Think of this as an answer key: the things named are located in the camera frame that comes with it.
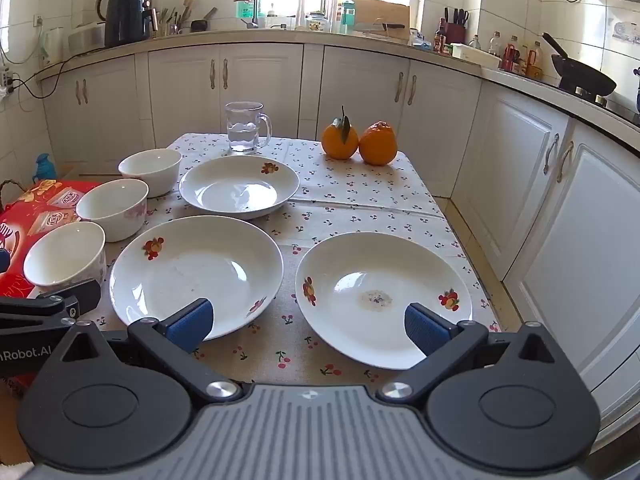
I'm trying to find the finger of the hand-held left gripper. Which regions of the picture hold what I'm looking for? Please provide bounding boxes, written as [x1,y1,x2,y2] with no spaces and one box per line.
[0,280,102,331]

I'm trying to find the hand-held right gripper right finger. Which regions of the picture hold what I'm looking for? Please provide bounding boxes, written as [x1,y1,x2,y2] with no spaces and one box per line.
[375,302,558,403]

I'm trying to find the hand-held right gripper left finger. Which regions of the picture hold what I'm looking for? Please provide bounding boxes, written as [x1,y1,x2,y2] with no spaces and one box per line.
[60,298,246,403]

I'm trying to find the white floral bowl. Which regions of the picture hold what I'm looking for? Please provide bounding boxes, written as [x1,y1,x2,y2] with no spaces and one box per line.
[76,178,150,243]
[23,221,107,293]
[118,148,183,199]

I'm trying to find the white floral plate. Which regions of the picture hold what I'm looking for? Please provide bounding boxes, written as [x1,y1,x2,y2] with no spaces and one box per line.
[178,155,301,221]
[295,231,473,371]
[109,215,284,342]

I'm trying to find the red printed box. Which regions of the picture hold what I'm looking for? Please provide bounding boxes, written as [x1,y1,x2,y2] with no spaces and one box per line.
[0,180,108,301]

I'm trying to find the bumpy orange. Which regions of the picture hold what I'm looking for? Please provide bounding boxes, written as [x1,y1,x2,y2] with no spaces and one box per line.
[359,120,399,166]

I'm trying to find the clear glass mug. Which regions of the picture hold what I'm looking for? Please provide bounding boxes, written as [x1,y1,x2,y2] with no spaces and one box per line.
[224,101,273,154]

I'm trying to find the orange with green leaf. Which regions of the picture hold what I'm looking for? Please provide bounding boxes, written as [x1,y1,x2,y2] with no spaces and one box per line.
[321,106,360,160]

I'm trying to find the white electric kettle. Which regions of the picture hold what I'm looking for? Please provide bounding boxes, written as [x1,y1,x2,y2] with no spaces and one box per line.
[42,27,66,66]

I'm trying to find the white rice cooker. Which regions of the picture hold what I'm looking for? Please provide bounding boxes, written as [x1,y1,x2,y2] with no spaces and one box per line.
[67,22,107,53]

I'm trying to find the white plastic tray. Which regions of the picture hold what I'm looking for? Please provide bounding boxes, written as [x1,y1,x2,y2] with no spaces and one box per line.
[451,43,502,68]

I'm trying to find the black air fryer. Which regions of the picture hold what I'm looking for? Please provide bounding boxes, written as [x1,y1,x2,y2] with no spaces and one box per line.
[103,0,152,48]

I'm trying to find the red bottle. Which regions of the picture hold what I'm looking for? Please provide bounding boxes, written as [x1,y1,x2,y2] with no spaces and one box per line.
[502,36,520,73]

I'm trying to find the cooking oil bottle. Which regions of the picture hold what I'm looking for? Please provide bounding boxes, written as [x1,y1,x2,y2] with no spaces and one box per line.
[525,41,545,80]

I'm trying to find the gas stove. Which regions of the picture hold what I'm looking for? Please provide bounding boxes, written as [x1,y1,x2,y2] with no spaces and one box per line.
[555,77,640,126]

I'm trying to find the utensil holder with utensils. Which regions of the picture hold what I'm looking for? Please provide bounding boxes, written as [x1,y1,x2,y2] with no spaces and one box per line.
[150,0,196,37]

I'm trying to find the stone kitchen countertop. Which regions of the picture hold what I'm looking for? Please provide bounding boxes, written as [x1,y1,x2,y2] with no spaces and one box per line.
[37,27,640,141]

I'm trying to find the black wok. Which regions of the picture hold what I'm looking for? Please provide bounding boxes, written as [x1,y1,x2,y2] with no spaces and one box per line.
[542,32,617,97]

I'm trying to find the dark red knife block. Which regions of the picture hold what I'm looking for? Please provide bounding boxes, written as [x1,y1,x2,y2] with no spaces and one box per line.
[444,7,470,46]

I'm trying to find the wooden cutting board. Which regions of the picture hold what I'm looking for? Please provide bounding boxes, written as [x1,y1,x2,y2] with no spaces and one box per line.
[350,0,411,41]

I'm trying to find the metal kitchen faucet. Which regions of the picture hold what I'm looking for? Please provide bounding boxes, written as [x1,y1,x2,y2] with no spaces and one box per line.
[221,0,260,28]

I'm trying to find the wall sticker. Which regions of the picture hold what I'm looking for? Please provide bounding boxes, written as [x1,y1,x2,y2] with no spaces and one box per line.
[612,19,640,46]

